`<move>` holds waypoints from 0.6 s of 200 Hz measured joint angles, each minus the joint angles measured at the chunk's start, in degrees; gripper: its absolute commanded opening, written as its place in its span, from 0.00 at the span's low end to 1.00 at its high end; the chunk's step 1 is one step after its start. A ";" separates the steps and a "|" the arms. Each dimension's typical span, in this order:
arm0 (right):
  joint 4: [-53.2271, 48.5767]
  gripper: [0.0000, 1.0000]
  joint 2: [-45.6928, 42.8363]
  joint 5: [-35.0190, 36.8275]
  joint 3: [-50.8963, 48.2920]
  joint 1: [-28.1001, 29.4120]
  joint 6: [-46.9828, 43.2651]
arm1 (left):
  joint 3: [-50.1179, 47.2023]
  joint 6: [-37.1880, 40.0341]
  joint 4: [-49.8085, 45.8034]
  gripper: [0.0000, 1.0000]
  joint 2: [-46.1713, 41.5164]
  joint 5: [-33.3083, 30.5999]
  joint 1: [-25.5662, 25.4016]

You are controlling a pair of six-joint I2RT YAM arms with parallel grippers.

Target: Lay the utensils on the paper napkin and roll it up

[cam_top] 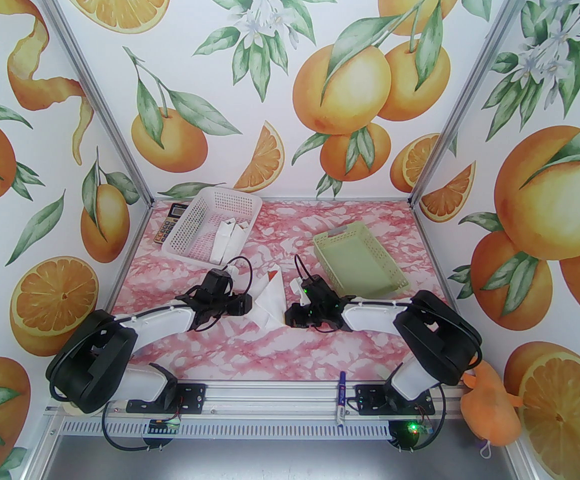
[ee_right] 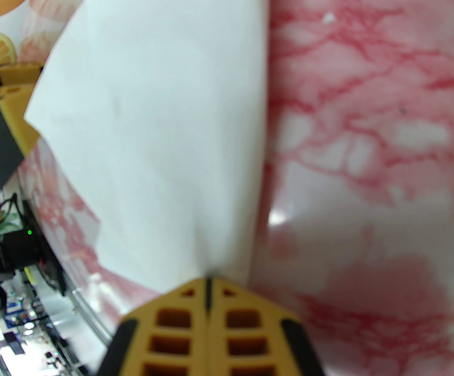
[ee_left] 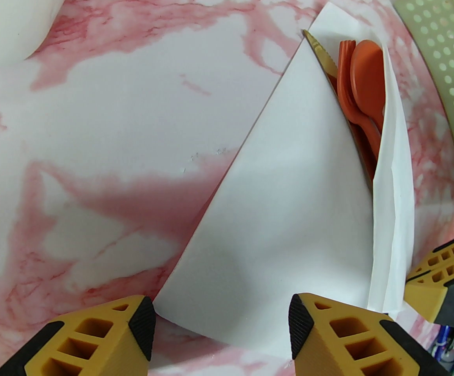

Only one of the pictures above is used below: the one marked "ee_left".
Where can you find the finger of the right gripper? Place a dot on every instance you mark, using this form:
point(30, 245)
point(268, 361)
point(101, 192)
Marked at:
point(434, 284)

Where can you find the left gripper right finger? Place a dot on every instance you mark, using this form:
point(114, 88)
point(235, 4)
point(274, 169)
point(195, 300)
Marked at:
point(348, 343)

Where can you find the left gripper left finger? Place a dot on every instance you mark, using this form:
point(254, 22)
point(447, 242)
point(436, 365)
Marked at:
point(105, 339)

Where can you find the white paper napkin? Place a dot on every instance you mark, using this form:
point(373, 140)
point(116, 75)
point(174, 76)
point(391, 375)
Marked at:
point(289, 210)

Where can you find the green perforated plastic tray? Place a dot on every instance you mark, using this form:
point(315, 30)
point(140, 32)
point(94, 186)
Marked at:
point(446, 73)

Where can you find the orange plastic spoon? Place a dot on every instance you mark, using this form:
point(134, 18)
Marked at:
point(368, 76)

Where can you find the white perforated plastic basket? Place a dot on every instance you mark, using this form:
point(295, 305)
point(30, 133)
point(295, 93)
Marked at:
point(7, 10)

